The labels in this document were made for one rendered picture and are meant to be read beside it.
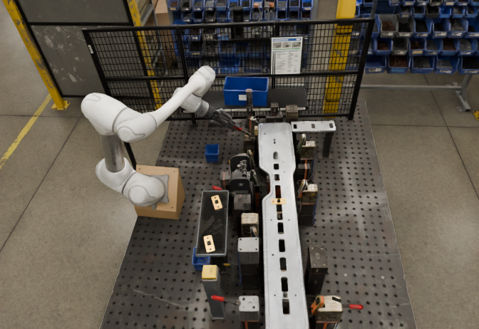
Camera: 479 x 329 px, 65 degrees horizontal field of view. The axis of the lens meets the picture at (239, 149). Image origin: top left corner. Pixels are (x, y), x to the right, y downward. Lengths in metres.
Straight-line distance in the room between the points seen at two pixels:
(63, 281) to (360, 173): 2.37
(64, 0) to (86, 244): 2.23
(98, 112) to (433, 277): 2.59
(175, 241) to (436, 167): 2.57
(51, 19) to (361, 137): 3.09
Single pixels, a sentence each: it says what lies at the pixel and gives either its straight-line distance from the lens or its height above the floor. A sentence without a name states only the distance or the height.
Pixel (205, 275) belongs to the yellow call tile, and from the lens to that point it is 1.71.
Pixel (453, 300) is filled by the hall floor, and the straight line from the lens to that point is 3.21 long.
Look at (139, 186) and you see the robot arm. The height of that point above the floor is 1.10.
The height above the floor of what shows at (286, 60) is 1.26.
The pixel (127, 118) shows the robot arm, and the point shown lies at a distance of 1.69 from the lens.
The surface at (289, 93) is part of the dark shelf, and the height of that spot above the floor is 1.03.
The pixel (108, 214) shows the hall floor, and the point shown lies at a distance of 3.53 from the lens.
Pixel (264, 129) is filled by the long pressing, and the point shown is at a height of 1.00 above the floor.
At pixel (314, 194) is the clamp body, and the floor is 1.02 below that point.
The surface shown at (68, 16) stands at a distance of 4.13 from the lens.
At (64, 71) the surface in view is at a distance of 4.55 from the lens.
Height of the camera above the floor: 2.69
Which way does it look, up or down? 45 degrees down
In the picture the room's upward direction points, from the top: 4 degrees counter-clockwise
